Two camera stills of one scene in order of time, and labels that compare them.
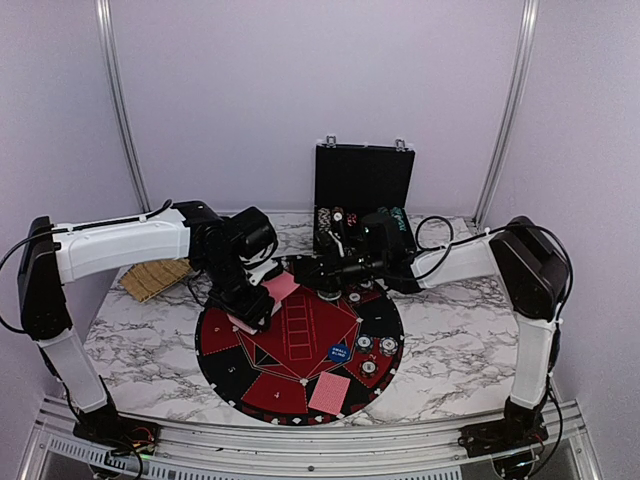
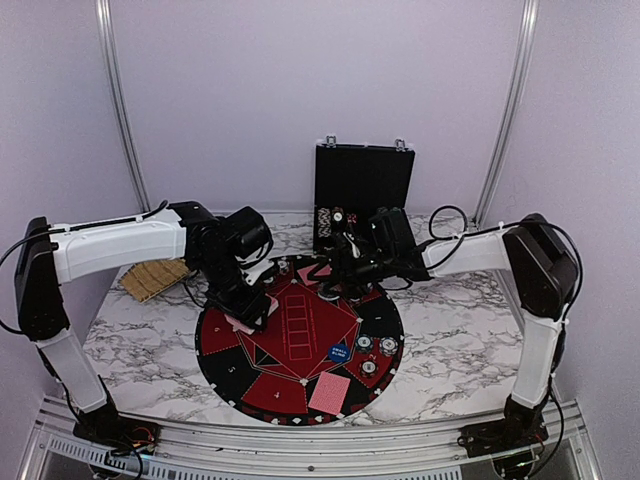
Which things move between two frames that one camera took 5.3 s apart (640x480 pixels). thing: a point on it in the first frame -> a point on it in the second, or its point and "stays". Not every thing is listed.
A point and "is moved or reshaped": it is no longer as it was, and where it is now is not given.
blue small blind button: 339,353 stays
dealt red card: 281,286 is moved or reshaped
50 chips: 364,343 stays
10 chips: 388,346 stays
